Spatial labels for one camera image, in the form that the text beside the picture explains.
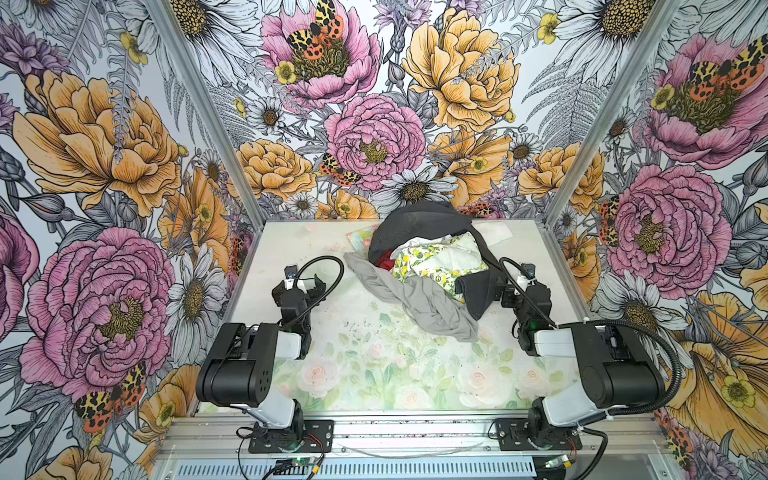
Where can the aluminium front rail frame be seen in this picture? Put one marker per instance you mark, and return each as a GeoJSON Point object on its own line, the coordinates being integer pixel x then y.
{"type": "Point", "coordinates": [635, 450]}

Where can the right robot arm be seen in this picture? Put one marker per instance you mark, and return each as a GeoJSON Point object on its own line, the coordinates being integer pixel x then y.
{"type": "Point", "coordinates": [623, 368]}

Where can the dark grey cloth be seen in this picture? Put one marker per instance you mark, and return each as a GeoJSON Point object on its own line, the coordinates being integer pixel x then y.
{"type": "Point", "coordinates": [432, 220]}

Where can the right corner aluminium post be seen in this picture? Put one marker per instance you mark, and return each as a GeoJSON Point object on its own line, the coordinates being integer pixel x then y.
{"type": "Point", "coordinates": [650, 36]}

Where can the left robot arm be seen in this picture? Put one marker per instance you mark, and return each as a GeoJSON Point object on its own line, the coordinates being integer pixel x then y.
{"type": "Point", "coordinates": [238, 370]}

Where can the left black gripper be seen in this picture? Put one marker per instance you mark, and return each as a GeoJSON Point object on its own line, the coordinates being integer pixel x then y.
{"type": "Point", "coordinates": [315, 293]}

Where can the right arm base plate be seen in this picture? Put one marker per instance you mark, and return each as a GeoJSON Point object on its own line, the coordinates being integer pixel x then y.
{"type": "Point", "coordinates": [519, 434]}

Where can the corner aluminium post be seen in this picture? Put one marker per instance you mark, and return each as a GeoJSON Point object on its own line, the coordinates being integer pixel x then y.
{"type": "Point", "coordinates": [650, 36]}
{"type": "Point", "coordinates": [185, 63]}

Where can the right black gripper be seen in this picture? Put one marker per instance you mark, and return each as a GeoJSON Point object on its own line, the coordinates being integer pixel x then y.
{"type": "Point", "coordinates": [509, 293]}

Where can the white vented cable duct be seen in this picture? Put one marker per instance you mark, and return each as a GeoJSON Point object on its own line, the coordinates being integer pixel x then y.
{"type": "Point", "coordinates": [368, 468]}

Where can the white cloth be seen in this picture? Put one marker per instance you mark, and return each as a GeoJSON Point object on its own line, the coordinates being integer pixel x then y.
{"type": "Point", "coordinates": [493, 232]}

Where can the light grey cloth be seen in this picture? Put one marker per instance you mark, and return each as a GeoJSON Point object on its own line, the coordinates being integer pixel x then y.
{"type": "Point", "coordinates": [422, 300]}

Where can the dark red cloth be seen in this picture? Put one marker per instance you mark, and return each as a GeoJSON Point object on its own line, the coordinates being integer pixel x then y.
{"type": "Point", "coordinates": [386, 261]}

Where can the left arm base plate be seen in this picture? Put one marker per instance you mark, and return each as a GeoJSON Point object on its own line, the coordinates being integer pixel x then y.
{"type": "Point", "coordinates": [308, 437]}

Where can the pastel floral cloth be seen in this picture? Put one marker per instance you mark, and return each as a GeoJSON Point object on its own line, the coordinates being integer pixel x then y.
{"type": "Point", "coordinates": [361, 239]}

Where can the small green circuit board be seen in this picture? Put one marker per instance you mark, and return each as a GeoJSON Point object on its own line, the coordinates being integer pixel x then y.
{"type": "Point", "coordinates": [297, 465]}

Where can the lemon print cloth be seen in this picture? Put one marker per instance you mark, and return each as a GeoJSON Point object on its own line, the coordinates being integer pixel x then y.
{"type": "Point", "coordinates": [443, 260]}

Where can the left corner aluminium post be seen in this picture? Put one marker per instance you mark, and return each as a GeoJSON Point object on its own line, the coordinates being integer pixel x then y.
{"type": "Point", "coordinates": [185, 63]}

